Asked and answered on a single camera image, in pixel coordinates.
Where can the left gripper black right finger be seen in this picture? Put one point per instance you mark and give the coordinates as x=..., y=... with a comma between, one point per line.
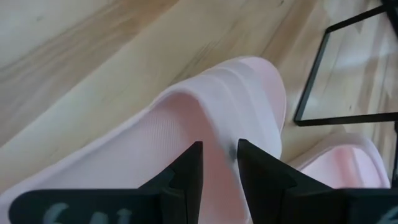
x=267, y=186

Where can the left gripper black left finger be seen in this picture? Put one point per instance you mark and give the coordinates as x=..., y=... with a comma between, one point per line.
x=183, y=186

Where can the pink foam slide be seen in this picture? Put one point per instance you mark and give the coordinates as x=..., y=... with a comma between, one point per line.
x=342, y=165
x=186, y=124

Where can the black frame wooden shelf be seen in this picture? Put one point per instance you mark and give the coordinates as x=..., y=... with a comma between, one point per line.
x=342, y=119

